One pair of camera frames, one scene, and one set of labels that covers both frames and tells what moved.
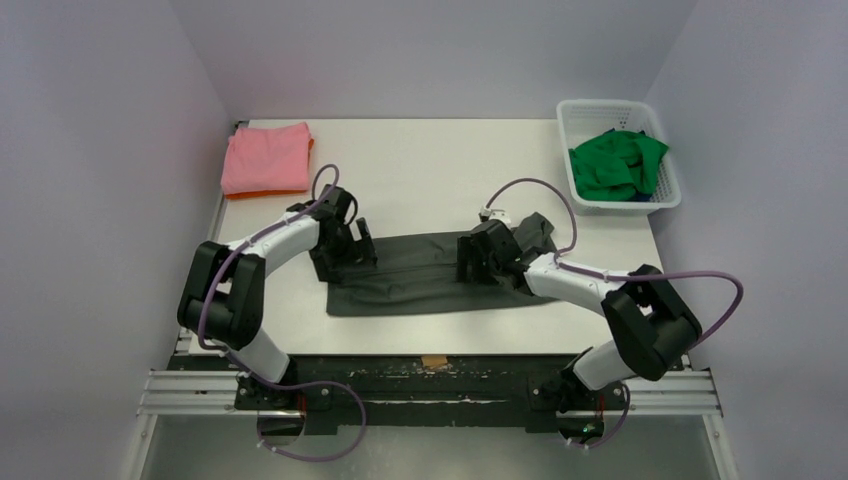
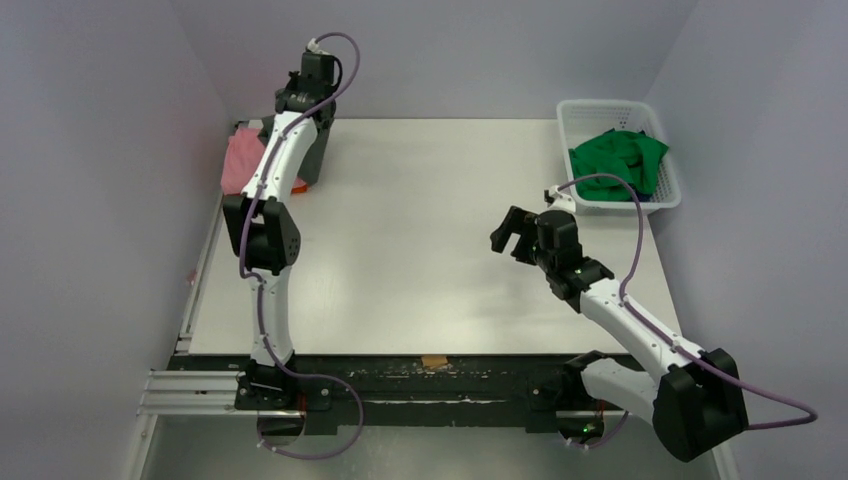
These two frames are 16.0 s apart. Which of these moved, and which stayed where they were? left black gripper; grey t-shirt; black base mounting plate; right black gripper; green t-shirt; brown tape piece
Moved: grey t-shirt; left black gripper; right black gripper
Stayed: green t-shirt; brown tape piece; black base mounting plate
